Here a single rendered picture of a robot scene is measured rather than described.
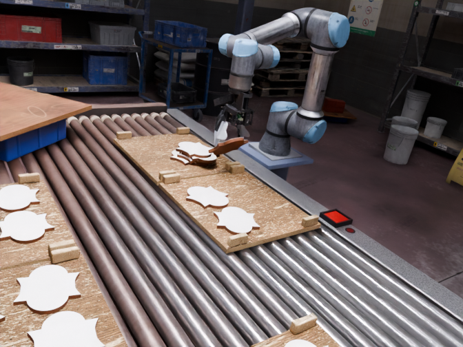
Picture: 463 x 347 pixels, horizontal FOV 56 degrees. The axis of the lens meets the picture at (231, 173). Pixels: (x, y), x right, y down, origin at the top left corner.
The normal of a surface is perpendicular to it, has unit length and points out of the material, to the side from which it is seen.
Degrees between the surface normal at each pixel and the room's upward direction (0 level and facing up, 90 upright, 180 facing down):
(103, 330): 0
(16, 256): 0
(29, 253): 0
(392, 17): 90
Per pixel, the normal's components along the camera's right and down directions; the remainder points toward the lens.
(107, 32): 0.61, 0.49
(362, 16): -0.83, 0.12
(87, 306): 0.14, -0.90
